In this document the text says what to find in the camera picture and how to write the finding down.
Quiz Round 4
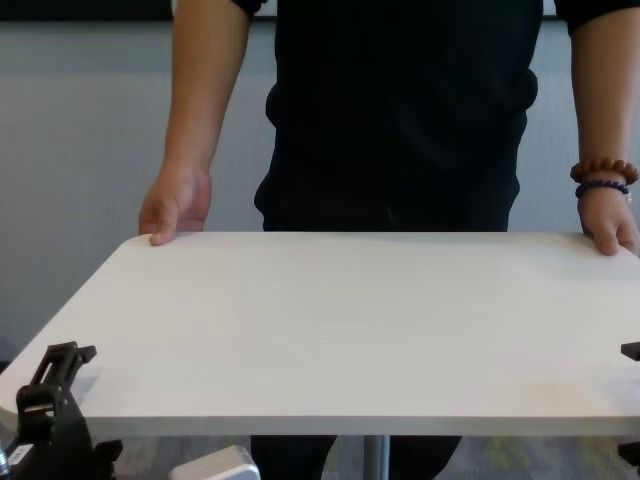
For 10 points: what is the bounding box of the dark blue bead bracelet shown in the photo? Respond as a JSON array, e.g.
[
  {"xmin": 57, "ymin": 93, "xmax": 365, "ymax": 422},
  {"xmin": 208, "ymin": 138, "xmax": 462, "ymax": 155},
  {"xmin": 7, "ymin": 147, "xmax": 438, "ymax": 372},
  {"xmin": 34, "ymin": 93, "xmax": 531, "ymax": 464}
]
[{"xmin": 574, "ymin": 178, "xmax": 634, "ymax": 204}]

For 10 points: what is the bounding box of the person in black clothing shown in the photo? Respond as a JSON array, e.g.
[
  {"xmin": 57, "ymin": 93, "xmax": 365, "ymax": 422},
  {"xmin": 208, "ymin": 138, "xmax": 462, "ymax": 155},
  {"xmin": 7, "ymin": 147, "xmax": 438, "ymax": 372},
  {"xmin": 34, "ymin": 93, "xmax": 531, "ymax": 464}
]
[{"xmin": 172, "ymin": 0, "xmax": 640, "ymax": 480}]

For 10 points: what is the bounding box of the person's right forearm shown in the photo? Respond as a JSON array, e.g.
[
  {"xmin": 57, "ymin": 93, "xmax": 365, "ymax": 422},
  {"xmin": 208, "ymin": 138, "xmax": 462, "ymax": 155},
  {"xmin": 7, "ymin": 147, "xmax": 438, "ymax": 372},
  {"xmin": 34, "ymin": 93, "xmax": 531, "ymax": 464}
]
[{"xmin": 160, "ymin": 0, "xmax": 254, "ymax": 176}]

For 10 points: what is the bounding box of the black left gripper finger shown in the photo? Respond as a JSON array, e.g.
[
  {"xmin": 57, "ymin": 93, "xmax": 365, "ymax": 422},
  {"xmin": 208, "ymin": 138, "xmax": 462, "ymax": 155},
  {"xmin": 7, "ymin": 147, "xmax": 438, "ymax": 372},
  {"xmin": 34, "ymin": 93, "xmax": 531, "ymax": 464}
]
[
  {"xmin": 94, "ymin": 439, "xmax": 124, "ymax": 480},
  {"xmin": 17, "ymin": 341, "xmax": 98, "ymax": 416}
]

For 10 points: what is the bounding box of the person's left hand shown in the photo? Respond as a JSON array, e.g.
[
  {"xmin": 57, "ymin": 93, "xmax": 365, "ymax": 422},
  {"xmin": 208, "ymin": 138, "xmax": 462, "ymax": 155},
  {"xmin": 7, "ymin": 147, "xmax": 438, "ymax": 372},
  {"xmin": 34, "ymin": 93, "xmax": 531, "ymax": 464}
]
[{"xmin": 577, "ymin": 192, "xmax": 640, "ymax": 257}]

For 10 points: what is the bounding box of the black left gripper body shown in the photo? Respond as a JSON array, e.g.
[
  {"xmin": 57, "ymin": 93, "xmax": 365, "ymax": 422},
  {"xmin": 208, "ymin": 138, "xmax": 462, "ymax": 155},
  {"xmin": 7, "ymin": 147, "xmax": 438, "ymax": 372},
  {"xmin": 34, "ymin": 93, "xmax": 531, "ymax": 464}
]
[{"xmin": 0, "ymin": 399, "xmax": 96, "ymax": 480}]

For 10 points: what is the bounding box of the person's left forearm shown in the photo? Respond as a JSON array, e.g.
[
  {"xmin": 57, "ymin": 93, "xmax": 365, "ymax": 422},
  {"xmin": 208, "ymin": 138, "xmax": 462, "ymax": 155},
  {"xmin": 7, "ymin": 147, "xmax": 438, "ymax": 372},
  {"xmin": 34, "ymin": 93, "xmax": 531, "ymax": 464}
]
[{"xmin": 567, "ymin": 19, "xmax": 640, "ymax": 169}]

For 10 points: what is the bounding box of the person's right hand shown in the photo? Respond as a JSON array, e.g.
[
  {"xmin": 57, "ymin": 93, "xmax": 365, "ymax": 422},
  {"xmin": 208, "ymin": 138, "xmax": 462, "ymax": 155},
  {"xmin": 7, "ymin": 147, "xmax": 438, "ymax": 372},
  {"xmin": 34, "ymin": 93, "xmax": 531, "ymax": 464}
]
[{"xmin": 138, "ymin": 159, "xmax": 214, "ymax": 247}]

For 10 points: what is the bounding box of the white rolling pedestal table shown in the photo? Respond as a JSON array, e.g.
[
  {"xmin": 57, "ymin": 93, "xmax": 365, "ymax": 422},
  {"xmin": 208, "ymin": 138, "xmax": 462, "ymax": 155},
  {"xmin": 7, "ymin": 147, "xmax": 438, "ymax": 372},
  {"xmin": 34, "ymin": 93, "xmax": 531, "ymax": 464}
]
[{"xmin": 0, "ymin": 230, "xmax": 640, "ymax": 480}]

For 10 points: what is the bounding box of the brown wooden bead bracelet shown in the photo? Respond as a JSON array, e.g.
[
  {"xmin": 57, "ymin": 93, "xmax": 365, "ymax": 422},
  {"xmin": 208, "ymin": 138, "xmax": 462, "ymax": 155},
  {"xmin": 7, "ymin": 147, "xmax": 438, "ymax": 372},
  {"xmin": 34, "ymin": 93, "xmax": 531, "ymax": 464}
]
[{"xmin": 569, "ymin": 158, "xmax": 640, "ymax": 185}]

